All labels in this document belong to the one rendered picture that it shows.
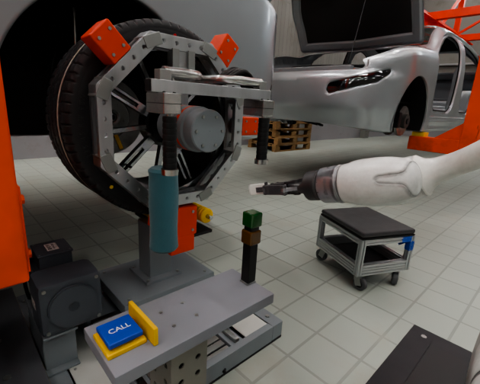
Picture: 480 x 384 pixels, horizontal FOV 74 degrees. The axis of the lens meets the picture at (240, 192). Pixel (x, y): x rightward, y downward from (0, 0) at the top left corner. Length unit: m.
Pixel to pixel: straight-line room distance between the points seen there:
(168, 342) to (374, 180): 0.54
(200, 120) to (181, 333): 0.56
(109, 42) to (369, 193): 0.75
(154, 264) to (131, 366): 0.70
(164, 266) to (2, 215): 0.74
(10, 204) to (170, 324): 0.42
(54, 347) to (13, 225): 0.55
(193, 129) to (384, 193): 0.53
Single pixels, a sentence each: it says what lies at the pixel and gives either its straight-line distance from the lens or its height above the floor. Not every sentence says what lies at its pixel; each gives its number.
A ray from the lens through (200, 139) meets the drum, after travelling 0.95.
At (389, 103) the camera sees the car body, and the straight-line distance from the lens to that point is 3.49.
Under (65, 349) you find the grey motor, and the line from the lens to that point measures 1.28.
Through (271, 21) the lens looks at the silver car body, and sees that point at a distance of 1.97.
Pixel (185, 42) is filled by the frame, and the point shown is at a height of 1.11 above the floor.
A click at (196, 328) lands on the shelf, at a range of 0.77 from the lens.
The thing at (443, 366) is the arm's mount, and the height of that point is 0.31.
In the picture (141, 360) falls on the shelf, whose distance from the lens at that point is 0.72.
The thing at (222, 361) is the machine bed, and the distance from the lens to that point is 1.25.
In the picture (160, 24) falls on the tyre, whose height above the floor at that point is 1.16.
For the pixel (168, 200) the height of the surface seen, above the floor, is 0.65.
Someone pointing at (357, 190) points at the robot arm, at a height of 0.77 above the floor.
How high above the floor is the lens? 0.94
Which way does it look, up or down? 16 degrees down
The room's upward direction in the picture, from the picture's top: 3 degrees clockwise
